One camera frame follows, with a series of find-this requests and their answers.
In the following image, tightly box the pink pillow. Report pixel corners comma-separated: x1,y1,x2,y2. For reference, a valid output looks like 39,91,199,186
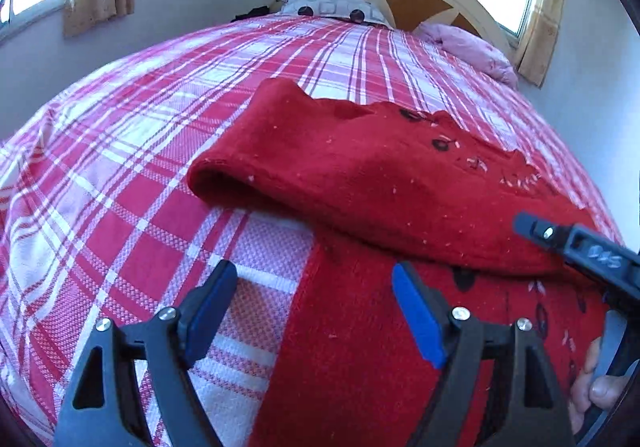
414,22,520,89

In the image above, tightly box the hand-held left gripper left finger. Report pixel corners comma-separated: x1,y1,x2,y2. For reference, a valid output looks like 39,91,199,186
54,259,239,447

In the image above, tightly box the red knit sweater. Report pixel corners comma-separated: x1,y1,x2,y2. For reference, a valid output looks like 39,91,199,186
187,77,627,447

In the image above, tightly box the dark object beside bed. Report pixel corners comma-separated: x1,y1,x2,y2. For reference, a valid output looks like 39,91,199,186
231,6,272,24

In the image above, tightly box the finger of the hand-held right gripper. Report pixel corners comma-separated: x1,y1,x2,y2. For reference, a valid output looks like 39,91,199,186
513,212,640,289

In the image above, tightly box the red white plaid blanket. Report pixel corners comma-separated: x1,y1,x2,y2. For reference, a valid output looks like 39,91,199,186
0,11,626,447

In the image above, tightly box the grey patterned pillow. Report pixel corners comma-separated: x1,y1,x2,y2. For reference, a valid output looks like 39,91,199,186
276,0,390,26

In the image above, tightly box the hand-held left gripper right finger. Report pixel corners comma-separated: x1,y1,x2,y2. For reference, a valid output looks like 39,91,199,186
391,261,574,447

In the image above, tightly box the person's right hand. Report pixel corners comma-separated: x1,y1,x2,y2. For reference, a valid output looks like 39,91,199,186
569,336,632,435

